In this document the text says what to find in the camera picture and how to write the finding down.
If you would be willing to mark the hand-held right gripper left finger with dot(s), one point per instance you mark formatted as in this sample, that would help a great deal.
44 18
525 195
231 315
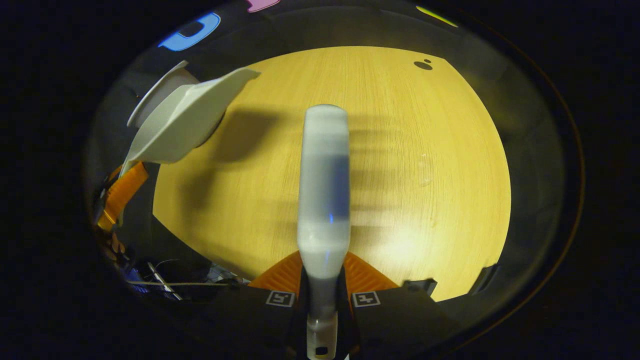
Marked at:
250 320

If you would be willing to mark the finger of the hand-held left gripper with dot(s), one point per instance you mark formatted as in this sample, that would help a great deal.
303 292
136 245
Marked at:
125 190

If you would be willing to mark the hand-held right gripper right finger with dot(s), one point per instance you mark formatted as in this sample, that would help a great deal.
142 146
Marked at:
395 320

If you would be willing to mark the grey dustpan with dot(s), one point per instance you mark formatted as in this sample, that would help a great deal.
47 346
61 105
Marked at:
185 125

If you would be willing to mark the grey garbage bin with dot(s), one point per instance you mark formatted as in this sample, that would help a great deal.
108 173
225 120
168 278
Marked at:
172 80

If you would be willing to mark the small grey broom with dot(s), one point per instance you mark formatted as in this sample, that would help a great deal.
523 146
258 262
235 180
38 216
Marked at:
324 200

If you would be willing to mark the wooden desktop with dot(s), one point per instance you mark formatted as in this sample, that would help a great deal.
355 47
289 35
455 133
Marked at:
425 150

